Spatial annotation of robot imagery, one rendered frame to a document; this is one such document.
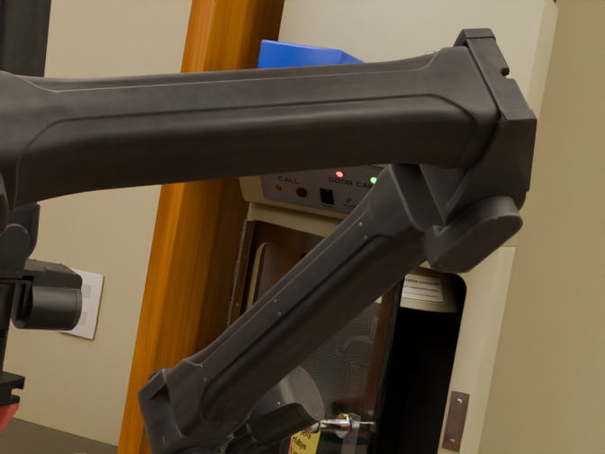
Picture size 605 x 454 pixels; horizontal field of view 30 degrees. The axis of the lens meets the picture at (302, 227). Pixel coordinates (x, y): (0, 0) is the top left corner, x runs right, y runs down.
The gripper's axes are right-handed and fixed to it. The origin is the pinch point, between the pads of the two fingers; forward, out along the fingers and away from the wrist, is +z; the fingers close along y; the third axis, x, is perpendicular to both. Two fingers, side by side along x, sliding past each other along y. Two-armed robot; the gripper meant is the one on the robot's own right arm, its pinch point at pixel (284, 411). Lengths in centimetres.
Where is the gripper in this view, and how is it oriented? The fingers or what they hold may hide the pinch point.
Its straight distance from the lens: 123.9
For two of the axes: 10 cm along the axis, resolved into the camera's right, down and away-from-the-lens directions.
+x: -9.3, -1.8, 3.3
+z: 3.3, 0.1, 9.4
